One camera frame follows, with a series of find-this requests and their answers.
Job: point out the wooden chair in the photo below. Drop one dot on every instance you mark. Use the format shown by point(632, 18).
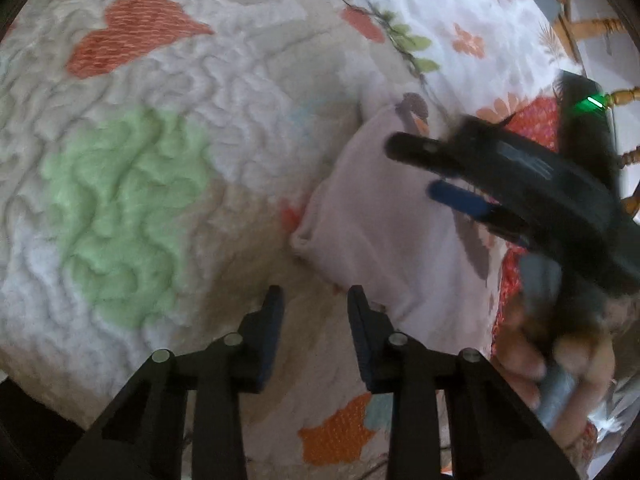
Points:
point(595, 25)

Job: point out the person's right hand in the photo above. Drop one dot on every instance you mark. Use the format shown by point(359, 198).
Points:
point(520, 365)

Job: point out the quilted patchwork blanket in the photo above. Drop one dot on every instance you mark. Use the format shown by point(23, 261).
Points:
point(150, 85)

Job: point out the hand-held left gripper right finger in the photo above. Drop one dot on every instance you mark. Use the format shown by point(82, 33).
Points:
point(360, 340)

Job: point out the white knit sweater orange flowers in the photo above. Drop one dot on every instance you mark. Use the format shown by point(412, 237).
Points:
point(380, 240)

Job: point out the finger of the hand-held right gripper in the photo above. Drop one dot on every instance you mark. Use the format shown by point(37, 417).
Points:
point(415, 148)
point(460, 198)

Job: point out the white floral pillow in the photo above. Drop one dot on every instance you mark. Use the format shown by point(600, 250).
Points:
point(475, 5)

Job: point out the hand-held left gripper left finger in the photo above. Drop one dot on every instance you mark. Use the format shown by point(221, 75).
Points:
point(270, 330)

